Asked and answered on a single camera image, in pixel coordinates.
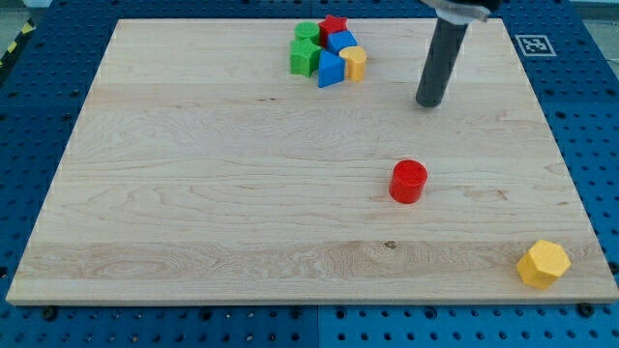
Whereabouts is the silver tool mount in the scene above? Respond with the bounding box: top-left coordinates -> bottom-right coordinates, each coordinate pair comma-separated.
421,0 -> 501,23

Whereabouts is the red cylinder block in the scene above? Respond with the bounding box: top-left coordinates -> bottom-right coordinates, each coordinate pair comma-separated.
389,159 -> 428,204

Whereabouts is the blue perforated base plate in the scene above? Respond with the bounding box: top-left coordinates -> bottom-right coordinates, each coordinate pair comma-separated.
1,1 -> 618,347

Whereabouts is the yellow hexagon block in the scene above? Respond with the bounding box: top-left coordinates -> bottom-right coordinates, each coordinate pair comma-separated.
516,240 -> 572,290

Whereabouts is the wooden board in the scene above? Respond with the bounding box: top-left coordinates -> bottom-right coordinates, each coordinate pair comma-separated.
7,18 -> 618,305

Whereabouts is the yellow heart block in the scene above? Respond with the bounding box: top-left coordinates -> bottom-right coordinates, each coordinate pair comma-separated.
339,45 -> 368,81

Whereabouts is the green cylinder block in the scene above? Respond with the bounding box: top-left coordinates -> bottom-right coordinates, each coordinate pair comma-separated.
294,21 -> 320,45

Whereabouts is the blue triangle block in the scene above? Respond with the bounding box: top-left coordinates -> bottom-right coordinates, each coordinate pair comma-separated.
317,50 -> 345,88

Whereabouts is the blue cube block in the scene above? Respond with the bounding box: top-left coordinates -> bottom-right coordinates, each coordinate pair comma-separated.
326,30 -> 358,55

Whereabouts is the red star block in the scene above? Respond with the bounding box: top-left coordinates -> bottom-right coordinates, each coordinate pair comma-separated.
318,14 -> 347,47

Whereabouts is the white fiducial marker tag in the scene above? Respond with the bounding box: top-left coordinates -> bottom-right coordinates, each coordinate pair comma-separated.
516,34 -> 556,57

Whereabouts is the green star block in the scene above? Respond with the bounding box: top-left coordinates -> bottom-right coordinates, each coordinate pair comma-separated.
289,39 -> 322,77

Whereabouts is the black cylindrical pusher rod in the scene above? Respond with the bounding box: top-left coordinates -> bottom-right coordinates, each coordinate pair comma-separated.
416,17 -> 468,107

